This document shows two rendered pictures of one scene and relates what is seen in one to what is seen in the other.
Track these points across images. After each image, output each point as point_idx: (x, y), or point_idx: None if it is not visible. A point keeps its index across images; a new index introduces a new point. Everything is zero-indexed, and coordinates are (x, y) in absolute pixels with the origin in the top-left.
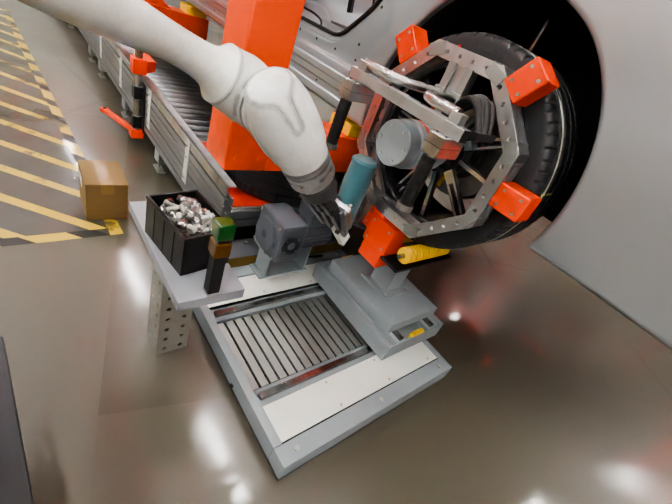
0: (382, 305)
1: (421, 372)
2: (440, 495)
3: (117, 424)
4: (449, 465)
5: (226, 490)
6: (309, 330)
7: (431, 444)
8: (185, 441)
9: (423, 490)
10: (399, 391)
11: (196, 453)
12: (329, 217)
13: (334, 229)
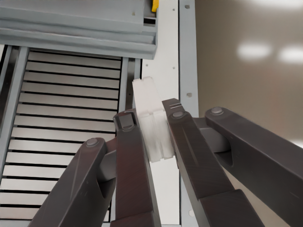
0: (109, 8)
1: (184, 30)
2: (268, 105)
3: None
4: (254, 77)
5: None
6: (69, 105)
7: (233, 77)
8: None
9: (259, 115)
10: (190, 70)
11: None
12: (153, 187)
13: (162, 155)
